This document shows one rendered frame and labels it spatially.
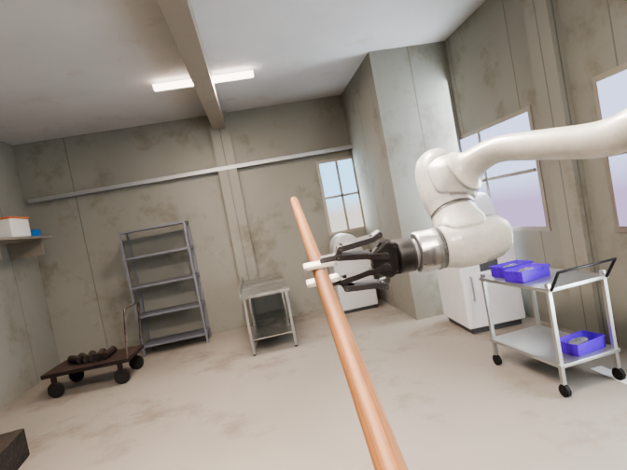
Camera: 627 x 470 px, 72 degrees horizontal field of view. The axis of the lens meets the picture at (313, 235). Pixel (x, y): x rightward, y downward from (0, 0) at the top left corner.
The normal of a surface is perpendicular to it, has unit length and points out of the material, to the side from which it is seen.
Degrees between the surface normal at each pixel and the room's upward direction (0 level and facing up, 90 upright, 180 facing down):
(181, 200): 90
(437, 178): 71
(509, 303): 90
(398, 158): 90
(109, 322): 90
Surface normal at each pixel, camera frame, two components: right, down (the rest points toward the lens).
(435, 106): 0.13, 0.02
